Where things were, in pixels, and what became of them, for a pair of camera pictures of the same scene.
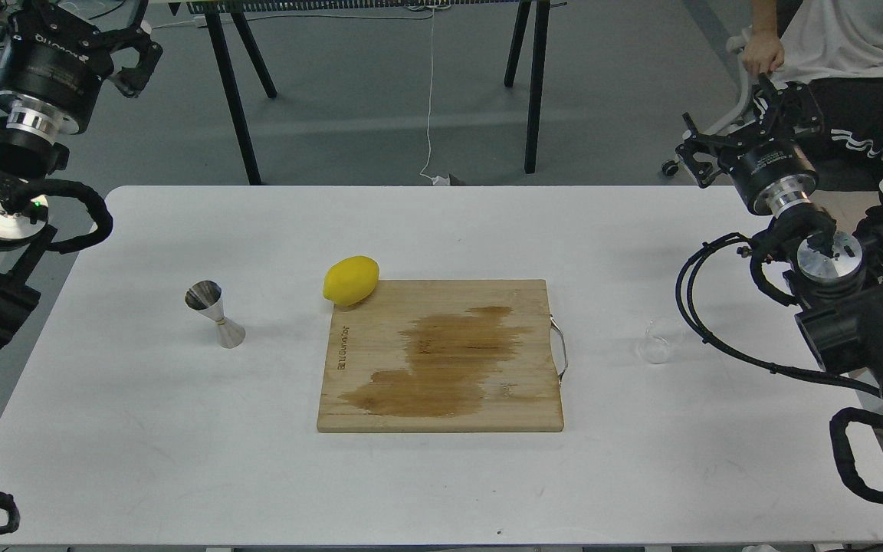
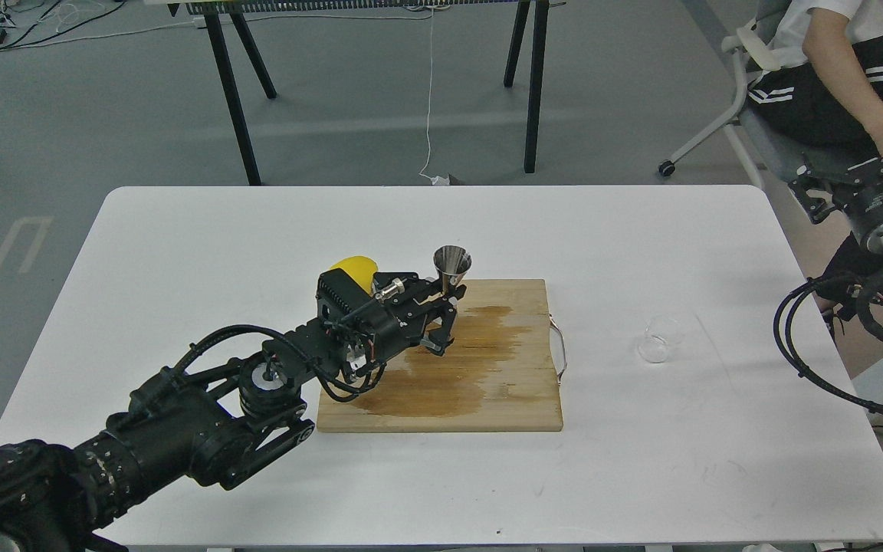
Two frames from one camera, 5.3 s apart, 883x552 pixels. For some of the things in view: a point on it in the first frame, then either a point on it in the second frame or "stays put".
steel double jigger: [205, 297] -> [452, 262]
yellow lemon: [350, 280] stays put
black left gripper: [49, 69] -> [370, 325]
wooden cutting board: [444, 356] stays put
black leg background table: [212, 8] stays put
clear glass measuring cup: [655, 346] stays put
